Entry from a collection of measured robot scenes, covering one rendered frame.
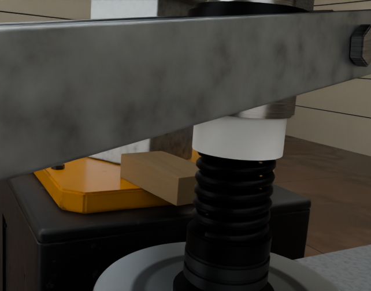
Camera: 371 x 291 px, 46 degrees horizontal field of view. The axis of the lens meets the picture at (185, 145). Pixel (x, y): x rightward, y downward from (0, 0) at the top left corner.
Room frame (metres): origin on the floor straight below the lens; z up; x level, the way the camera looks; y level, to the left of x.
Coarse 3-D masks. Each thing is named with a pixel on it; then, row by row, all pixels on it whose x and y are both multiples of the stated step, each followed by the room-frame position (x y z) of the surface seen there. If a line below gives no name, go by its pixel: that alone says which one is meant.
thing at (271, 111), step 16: (208, 0) 0.33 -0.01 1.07; (224, 0) 0.31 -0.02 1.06; (240, 0) 0.31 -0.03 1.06; (256, 0) 0.30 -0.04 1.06; (272, 0) 0.31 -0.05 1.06; (288, 0) 0.31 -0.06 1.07; (192, 16) 0.32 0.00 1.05; (208, 16) 0.30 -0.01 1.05; (240, 112) 0.30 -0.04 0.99; (256, 112) 0.30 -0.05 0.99; (272, 112) 0.30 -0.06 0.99; (288, 112) 0.31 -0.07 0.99
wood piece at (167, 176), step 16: (128, 160) 0.85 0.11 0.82; (144, 160) 0.83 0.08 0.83; (160, 160) 0.84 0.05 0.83; (176, 160) 0.85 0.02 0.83; (128, 176) 0.85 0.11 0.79; (144, 176) 0.80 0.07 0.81; (160, 176) 0.76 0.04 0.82; (176, 176) 0.72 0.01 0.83; (192, 176) 0.73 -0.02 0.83; (160, 192) 0.75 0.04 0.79; (176, 192) 0.72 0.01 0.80; (192, 192) 0.73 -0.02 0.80
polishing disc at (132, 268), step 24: (120, 264) 0.37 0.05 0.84; (144, 264) 0.38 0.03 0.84; (168, 264) 0.38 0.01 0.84; (288, 264) 0.40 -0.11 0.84; (96, 288) 0.33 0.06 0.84; (120, 288) 0.33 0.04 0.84; (144, 288) 0.33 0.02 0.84; (168, 288) 0.34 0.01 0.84; (288, 288) 0.35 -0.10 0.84; (312, 288) 0.36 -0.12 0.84; (336, 288) 0.36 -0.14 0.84
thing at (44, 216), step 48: (0, 192) 1.11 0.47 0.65; (48, 192) 0.86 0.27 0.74; (288, 192) 1.00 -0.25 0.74; (0, 240) 1.11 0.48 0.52; (48, 240) 0.67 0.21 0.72; (96, 240) 0.71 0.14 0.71; (144, 240) 0.75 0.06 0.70; (288, 240) 0.92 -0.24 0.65; (0, 288) 1.11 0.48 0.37; (48, 288) 0.67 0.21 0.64
